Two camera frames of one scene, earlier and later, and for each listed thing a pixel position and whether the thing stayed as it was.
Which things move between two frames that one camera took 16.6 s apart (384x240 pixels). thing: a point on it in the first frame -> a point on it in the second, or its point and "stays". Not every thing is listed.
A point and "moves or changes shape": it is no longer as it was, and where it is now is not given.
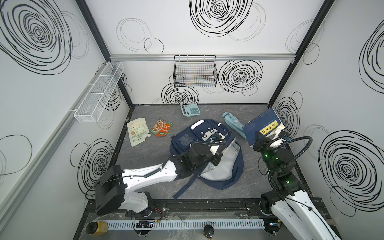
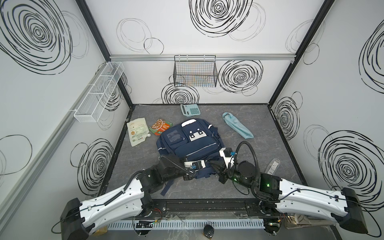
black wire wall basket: [195, 71] stays
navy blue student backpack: [228, 173] moves or changes shape
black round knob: [208, 231] stays
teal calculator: [190, 110] stays
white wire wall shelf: [96, 98] stays
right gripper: [263, 144] -> [223, 167]
